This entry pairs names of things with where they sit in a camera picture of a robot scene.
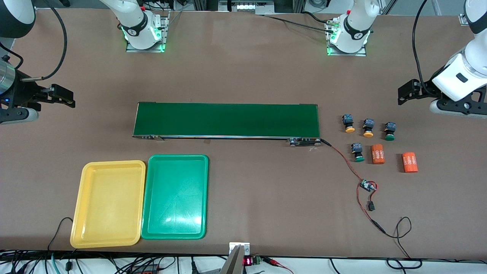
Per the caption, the green push button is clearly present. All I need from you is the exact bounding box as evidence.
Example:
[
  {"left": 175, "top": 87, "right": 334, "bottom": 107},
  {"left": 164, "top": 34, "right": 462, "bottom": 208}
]
[
  {"left": 350, "top": 143, "right": 365, "bottom": 162},
  {"left": 383, "top": 121, "right": 397, "bottom": 142}
]

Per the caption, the orange cylinder marked 4680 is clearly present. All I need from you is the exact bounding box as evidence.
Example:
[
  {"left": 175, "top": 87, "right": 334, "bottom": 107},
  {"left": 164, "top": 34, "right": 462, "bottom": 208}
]
[
  {"left": 371, "top": 144, "right": 385, "bottom": 165},
  {"left": 402, "top": 152, "right": 419, "bottom": 173}
]

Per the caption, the yellow plastic tray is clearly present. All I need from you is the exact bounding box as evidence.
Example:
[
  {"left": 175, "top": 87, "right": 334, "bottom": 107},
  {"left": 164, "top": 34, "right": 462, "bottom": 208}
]
[{"left": 70, "top": 160, "right": 147, "bottom": 249}]

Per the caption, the green plastic tray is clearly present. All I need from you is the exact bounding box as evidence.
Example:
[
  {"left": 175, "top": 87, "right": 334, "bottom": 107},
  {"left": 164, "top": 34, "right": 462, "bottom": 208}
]
[{"left": 141, "top": 154, "right": 209, "bottom": 240}]

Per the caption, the green conveyor belt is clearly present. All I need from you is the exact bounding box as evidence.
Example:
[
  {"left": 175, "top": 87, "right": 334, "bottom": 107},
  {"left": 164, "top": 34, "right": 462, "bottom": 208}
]
[{"left": 132, "top": 102, "right": 322, "bottom": 147}]

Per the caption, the white device with lights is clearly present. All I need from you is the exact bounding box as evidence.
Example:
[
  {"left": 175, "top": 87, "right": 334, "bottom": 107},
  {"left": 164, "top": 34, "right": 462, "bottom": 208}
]
[{"left": 219, "top": 0, "right": 274, "bottom": 12}]

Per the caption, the red clip lead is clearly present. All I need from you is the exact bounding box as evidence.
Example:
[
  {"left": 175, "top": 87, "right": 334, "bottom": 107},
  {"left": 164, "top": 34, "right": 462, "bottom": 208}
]
[{"left": 262, "top": 257, "right": 294, "bottom": 274}]

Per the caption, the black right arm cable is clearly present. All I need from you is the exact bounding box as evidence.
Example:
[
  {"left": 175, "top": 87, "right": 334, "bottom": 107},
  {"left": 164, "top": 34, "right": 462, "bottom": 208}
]
[{"left": 21, "top": 0, "right": 68, "bottom": 81}]

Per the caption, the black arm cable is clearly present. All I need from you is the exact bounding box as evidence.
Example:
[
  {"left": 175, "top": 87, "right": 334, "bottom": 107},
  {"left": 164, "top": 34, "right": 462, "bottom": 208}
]
[
  {"left": 21, "top": 0, "right": 68, "bottom": 81},
  {"left": 413, "top": 0, "right": 432, "bottom": 94}
]

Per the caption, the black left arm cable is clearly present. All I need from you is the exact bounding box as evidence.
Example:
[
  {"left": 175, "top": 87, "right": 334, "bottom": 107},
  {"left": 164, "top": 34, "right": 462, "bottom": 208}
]
[{"left": 413, "top": 0, "right": 432, "bottom": 94}]

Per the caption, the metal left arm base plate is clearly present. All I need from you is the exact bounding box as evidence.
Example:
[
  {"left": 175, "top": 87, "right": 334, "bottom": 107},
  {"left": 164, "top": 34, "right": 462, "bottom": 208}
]
[{"left": 326, "top": 19, "right": 367, "bottom": 57}]

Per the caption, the red and black wire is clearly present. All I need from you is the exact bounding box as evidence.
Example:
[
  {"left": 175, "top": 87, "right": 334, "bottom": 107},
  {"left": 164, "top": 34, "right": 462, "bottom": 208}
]
[{"left": 320, "top": 139, "right": 387, "bottom": 234}]

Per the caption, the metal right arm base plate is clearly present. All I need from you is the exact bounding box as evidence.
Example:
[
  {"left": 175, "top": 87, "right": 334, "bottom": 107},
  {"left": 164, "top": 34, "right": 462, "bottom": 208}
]
[{"left": 126, "top": 11, "right": 169, "bottom": 53}]

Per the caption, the black arched table cable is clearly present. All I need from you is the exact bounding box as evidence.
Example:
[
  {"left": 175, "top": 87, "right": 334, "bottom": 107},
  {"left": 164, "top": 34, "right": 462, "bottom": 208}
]
[{"left": 48, "top": 217, "right": 75, "bottom": 252}]

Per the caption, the thin black looped cable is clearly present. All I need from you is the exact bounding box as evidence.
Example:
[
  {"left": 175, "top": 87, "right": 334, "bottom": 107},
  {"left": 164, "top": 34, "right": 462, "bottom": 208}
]
[{"left": 382, "top": 216, "right": 423, "bottom": 269}]

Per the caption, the long black base cable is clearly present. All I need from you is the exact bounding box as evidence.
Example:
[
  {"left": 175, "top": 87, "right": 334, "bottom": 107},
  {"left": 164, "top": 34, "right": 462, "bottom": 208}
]
[{"left": 263, "top": 11, "right": 337, "bottom": 35}]

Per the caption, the grey metal bracket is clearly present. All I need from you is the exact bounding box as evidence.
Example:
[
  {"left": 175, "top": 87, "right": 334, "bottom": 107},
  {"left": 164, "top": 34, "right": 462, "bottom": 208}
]
[{"left": 220, "top": 242, "right": 251, "bottom": 274}]

